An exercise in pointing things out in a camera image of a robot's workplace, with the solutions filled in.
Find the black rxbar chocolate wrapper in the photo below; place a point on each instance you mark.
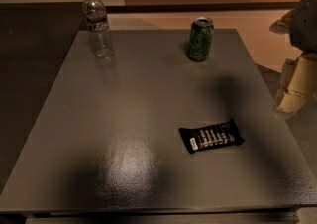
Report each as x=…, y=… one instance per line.
x=211, y=137

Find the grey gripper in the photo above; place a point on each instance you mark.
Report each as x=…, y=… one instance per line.
x=306, y=25

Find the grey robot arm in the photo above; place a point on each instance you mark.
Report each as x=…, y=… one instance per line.
x=298, y=81

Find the clear plastic water bottle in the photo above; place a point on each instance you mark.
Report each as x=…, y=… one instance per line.
x=96, y=19

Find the green soda can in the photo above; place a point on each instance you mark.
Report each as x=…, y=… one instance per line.
x=200, y=40

